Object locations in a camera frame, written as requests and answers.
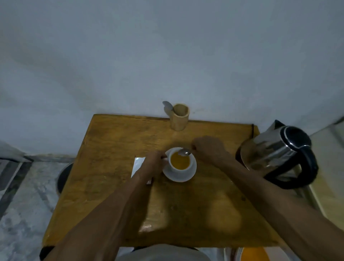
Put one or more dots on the person's left hand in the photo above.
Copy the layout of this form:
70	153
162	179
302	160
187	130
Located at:
151	164

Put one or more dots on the person's right hand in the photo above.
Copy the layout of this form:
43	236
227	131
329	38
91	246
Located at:
210	150

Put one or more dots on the person's left fingers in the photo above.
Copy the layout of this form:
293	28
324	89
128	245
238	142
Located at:
162	156

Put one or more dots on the person's right fingers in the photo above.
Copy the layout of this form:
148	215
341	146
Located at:
197	148

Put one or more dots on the metal teaspoon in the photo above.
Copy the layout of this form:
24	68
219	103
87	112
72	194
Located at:
184	152

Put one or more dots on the white tea cup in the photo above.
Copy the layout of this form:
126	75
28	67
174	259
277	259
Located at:
180	166

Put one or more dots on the person's left forearm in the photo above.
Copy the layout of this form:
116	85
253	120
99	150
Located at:
107	215

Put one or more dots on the person's right forearm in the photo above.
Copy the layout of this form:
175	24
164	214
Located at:
274	204

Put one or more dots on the orange tea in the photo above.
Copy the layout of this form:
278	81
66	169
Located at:
180	161

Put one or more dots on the white paper sachet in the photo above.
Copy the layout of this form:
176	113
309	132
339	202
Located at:
137	165

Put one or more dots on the white saucer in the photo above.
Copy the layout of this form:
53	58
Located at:
179	177

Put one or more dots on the bamboo holder cup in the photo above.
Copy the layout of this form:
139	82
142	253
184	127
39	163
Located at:
179	118

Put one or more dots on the metal spoon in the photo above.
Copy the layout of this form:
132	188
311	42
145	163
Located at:
168	106

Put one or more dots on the steel electric kettle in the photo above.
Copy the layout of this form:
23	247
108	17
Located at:
274	152

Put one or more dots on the grey shirt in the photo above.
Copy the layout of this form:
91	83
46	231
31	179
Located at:
164	254

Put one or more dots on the black round stool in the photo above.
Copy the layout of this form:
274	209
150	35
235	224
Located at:
63	178

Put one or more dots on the orange round bowl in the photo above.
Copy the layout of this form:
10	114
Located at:
254	255

